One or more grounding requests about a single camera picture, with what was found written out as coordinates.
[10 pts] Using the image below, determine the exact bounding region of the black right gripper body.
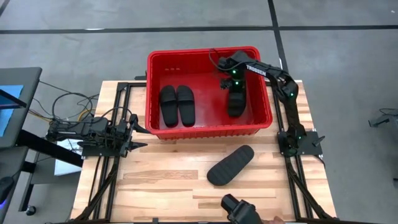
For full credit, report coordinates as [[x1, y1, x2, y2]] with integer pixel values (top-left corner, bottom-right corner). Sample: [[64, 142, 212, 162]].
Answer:
[[220, 78, 247, 94]]

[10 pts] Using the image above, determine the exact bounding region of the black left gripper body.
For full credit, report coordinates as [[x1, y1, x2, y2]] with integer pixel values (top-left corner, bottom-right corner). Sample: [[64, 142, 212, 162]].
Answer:
[[113, 119, 134, 156]]

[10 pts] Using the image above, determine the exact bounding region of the black foam slide sandal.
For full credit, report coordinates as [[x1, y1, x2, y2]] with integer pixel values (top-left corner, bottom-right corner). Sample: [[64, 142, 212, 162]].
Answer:
[[228, 90, 248, 118], [159, 85, 180, 128], [176, 85, 197, 128], [206, 144, 255, 187]]

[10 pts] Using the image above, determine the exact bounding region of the red plastic bin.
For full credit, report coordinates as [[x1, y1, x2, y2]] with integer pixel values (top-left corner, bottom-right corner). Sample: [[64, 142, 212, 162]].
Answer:
[[145, 45, 274, 141]]

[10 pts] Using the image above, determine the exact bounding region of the black desk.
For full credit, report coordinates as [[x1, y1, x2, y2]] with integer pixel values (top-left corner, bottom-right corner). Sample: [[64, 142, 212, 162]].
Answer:
[[0, 129, 84, 224]]

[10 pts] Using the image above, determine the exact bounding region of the black monitor blue screen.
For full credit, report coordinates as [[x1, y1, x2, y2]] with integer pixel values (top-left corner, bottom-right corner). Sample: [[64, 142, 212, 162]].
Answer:
[[0, 67, 43, 149]]

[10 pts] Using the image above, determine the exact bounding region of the black camera cable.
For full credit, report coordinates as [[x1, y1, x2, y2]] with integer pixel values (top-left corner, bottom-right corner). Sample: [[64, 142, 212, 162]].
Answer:
[[208, 49, 225, 68]]

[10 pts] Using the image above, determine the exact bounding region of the yellow cable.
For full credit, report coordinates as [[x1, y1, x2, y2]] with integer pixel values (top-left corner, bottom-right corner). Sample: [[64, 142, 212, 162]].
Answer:
[[29, 108, 94, 124]]

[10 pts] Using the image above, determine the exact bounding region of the black aluminium rig frame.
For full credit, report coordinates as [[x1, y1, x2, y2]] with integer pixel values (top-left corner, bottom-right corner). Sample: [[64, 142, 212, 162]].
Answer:
[[70, 80, 338, 224]]

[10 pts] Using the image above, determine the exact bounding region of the black floor cable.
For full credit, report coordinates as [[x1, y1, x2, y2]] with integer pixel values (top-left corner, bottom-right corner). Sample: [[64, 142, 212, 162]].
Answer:
[[30, 80, 100, 125]]

